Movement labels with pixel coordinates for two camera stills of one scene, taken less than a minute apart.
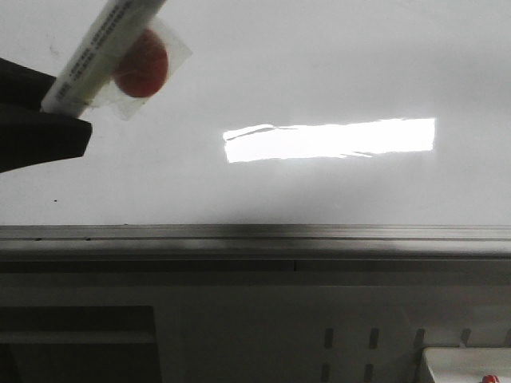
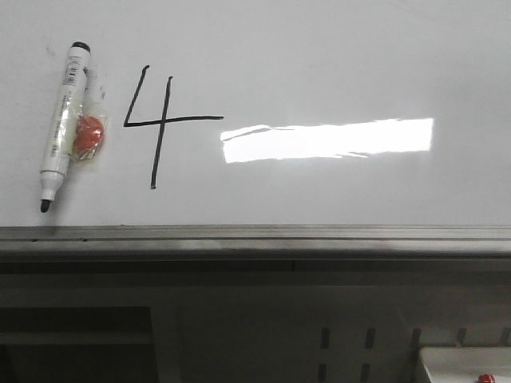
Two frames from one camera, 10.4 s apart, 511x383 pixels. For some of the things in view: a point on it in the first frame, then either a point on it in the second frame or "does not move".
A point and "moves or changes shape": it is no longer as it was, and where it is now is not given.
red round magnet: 142,65 -> 89,135
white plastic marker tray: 469,364 does not move
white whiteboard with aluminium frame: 297,138 does not move
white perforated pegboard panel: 296,333 does not move
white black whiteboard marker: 115,33 moves or changes shape
